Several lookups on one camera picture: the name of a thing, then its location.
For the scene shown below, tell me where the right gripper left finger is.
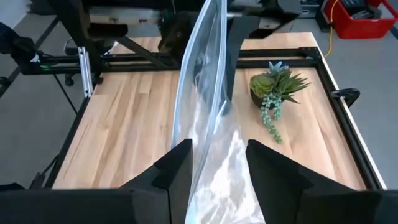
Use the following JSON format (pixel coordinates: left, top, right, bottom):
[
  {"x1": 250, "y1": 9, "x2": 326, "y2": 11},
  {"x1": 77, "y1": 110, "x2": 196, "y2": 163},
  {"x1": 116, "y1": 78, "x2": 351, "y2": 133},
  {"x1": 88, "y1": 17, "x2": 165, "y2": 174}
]
[{"x1": 120, "y1": 138, "x2": 194, "y2": 224}]

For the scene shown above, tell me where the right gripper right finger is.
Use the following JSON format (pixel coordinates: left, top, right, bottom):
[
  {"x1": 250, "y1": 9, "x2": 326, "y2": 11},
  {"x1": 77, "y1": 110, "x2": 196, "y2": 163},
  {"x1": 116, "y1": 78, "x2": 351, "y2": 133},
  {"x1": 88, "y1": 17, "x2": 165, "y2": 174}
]
[{"x1": 245, "y1": 139, "x2": 382, "y2": 224}]

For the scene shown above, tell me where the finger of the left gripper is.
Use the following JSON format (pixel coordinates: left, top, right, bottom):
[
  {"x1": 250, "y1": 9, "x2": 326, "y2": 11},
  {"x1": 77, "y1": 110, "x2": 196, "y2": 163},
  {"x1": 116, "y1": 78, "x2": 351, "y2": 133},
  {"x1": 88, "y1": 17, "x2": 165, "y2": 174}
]
[
  {"x1": 223, "y1": 15, "x2": 261, "y2": 116},
  {"x1": 160, "y1": 12, "x2": 200, "y2": 65}
]

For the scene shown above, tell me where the clear plastic zip bag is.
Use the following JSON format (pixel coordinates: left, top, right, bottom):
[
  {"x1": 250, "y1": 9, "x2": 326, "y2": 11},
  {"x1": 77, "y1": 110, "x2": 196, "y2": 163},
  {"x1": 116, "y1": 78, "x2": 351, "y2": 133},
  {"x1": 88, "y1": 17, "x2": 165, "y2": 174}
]
[{"x1": 170, "y1": 0, "x2": 267, "y2": 224}]

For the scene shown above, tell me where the potted succulent plant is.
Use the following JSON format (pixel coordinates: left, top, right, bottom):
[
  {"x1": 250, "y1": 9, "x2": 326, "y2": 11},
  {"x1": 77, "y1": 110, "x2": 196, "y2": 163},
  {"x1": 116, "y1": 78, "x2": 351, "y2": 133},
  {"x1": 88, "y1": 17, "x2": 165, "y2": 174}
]
[{"x1": 248, "y1": 60, "x2": 312, "y2": 145}]

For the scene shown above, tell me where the red plastic crate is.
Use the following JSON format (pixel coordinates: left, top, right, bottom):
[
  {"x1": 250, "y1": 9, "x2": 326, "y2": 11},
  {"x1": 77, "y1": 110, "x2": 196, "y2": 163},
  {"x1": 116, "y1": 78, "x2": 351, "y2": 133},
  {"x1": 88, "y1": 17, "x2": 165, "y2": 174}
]
[{"x1": 322, "y1": 0, "x2": 398, "y2": 40}]

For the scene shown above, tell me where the black electronic device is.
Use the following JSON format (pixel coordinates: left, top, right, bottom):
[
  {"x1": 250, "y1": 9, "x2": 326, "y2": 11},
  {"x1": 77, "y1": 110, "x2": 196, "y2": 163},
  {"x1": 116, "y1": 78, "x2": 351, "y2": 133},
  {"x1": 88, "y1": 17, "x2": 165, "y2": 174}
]
[{"x1": 340, "y1": 0, "x2": 383, "y2": 19}]

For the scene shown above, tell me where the black table clamp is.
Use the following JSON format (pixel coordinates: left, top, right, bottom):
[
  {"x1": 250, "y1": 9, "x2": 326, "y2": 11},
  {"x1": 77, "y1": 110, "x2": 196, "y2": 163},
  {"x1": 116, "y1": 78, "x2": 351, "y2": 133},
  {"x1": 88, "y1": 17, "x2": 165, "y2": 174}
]
[{"x1": 330, "y1": 88, "x2": 361, "y2": 108}]

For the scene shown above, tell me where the black aluminium table frame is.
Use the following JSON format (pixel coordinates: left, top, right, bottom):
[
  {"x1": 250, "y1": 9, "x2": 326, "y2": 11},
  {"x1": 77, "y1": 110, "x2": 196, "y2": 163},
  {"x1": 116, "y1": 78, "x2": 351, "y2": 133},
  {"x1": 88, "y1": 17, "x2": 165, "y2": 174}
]
[{"x1": 18, "y1": 46, "x2": 388, "y2": 191}]

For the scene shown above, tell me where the yellow power cable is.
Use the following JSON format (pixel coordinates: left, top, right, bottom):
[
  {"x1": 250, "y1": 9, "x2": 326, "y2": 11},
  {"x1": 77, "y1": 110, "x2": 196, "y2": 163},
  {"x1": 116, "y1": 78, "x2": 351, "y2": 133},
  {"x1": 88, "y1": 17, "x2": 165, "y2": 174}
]
[{"x1": 323, "y1": 0, "x2": 340, "y2": 59}]

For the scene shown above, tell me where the silver metal bracket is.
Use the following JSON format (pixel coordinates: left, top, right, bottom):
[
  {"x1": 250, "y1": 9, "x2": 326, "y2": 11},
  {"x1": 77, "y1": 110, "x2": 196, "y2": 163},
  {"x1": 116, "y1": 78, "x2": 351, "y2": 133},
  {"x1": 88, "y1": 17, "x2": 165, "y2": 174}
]
[{"x1": 77, "y1": 46, "x2": 94, "y2": 99}]

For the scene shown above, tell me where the thin black floor cable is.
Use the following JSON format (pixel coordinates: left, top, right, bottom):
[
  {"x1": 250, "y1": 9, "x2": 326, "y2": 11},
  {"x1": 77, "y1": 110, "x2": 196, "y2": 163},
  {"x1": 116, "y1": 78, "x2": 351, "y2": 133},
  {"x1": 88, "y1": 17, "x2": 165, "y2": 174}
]
[{"x1": 53, "y1": 73, "x2": 78, "y2": 115}]

